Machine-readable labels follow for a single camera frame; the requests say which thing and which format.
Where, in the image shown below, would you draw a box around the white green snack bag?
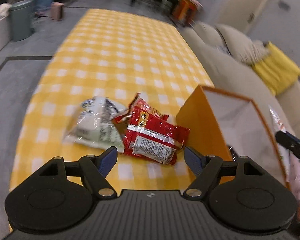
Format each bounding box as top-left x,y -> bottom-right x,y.
64,96 -> 126,153

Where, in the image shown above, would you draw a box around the red snack bag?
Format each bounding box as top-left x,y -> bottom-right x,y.
111,93 -> 190,165

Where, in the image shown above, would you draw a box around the white shrimp snack bag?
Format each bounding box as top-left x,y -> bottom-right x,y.
268,105 -> 290,181

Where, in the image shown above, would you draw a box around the beige sofa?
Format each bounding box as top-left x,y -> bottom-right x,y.
181,28 -> 300,139

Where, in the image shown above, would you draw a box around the orange cardboard box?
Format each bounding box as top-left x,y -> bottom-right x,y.
175,85 -> 290,189

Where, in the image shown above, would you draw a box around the yellow cushion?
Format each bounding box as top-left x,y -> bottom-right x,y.
252,42 -> 300,96

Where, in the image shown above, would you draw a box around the yellow checkered tablecloth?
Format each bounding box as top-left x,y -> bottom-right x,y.
10,9 -> 212,189

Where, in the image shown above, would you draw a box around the beige cushion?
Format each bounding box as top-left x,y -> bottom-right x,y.
216,24 -> 270,65

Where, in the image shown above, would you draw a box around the orange stool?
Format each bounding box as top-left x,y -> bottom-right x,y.
172,0 -> 203,25

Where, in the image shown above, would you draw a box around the grey green trash bin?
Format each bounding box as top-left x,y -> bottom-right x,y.
9,0 -> 32,42

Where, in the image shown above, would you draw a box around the pink space heater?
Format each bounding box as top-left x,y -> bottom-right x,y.
51,2 -> 64,21

